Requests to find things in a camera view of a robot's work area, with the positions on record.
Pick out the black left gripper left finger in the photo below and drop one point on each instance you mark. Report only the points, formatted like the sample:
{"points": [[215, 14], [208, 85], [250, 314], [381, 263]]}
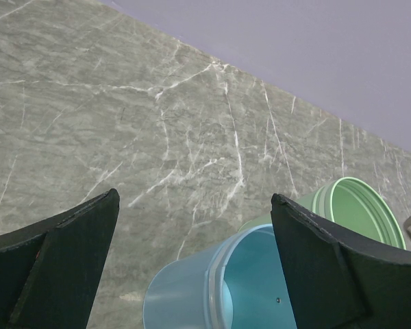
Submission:
{"points": [[50, 270]]}

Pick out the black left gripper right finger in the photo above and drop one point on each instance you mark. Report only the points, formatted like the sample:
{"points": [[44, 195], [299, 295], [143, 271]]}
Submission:
{"points": [[337, 278]]}

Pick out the green plastic container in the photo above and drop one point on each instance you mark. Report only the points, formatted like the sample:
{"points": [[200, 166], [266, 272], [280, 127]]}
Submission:
{"points": [[353, 204]]}

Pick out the blue plastic container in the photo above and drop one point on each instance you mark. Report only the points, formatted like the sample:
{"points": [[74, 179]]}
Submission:
{"points": [[238, 283]]}

